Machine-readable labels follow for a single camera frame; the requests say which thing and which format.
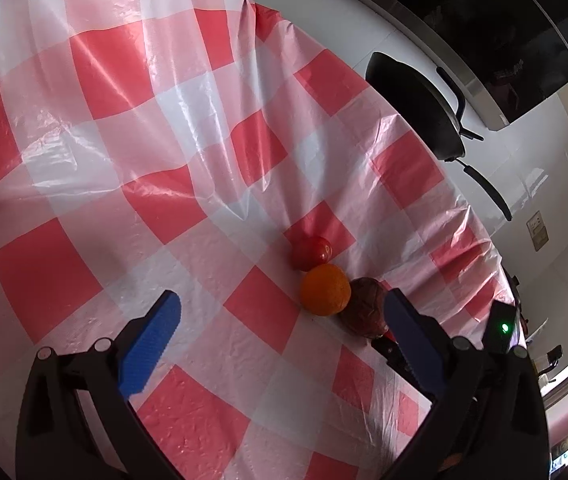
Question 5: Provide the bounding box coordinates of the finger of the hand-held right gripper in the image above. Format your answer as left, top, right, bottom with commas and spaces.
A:
371, 330, 417, 386

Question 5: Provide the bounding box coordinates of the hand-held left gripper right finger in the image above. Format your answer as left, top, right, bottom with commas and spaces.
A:
384, 287, 549, 480

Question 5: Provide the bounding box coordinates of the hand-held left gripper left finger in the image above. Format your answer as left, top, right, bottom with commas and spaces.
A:
14, 289, 185, 480

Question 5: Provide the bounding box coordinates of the dark brown passion fruit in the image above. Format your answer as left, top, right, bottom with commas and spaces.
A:
339, 276, 392, 338

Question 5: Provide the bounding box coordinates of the orange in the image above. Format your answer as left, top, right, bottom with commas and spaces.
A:
300, 263, 352, 317

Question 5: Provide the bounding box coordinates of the red tomato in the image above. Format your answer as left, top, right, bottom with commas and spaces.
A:
291, 235, 333, 272

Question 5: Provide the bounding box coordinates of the red checkered plastic tablecloth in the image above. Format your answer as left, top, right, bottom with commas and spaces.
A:
0, 0, 519, 480

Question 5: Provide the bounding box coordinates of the dark glass panel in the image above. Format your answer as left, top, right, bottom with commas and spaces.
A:
304, 0, 568, 131

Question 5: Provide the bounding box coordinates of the wall socket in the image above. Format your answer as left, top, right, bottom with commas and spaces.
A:
526, 211, 549, 251

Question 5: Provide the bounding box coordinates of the black pan with handle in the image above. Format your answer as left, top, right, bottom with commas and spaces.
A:
365, 51, 513, 222

